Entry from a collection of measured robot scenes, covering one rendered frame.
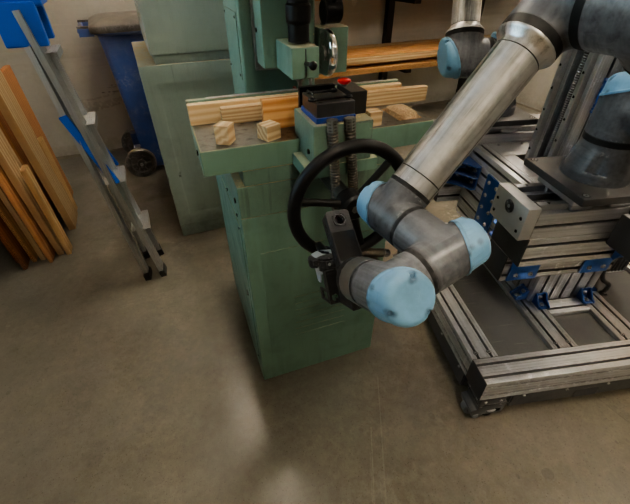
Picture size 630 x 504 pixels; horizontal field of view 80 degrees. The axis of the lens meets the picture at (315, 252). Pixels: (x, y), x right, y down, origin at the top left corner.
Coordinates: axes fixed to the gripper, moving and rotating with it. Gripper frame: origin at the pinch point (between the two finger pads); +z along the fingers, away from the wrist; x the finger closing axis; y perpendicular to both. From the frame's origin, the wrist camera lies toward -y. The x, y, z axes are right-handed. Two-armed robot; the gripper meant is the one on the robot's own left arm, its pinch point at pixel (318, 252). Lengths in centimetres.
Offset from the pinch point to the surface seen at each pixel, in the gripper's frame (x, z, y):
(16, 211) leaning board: -102, 138, -26
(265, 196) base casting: -5.3, 19.5, -13.3
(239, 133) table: -8.5, 19.9, -29.2
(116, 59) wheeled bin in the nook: -47, 184, -107
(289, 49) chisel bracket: 6.3, 15.9, -45.9
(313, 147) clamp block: 4.1, 4.0, -21.8
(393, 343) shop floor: 42, 56, 54
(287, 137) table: 1.6, 14.3, -26.0
